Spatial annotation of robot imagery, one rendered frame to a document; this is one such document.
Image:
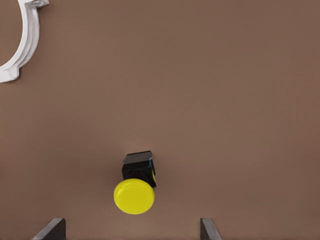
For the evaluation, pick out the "yellow push button black base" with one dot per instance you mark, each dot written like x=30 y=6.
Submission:
x=134 y=197

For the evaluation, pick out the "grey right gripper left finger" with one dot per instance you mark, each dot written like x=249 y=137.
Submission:
x=53 y=231

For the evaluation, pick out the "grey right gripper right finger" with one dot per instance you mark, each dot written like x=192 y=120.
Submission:
x=208 y=231

